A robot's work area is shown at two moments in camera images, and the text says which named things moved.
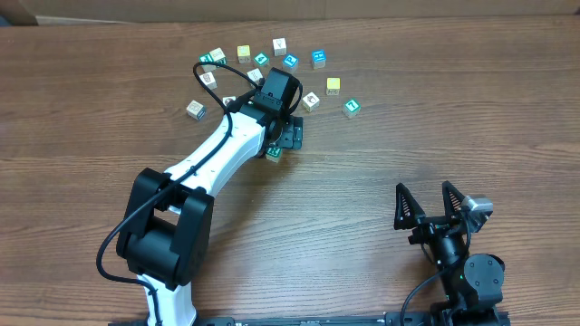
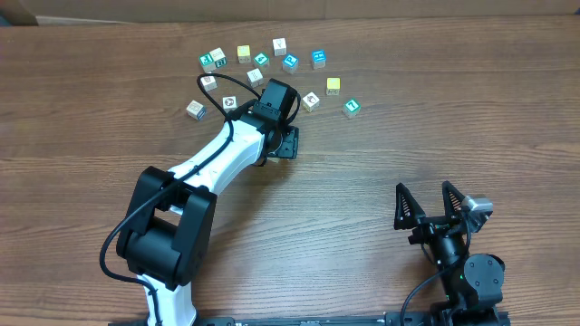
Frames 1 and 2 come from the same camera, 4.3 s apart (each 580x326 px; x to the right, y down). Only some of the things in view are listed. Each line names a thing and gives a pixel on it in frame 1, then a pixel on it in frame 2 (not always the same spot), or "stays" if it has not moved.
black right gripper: [429, 225] stays
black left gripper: [291, 130] → [288, 144]
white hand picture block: [311, 102] stays
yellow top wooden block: [333, 85] stays
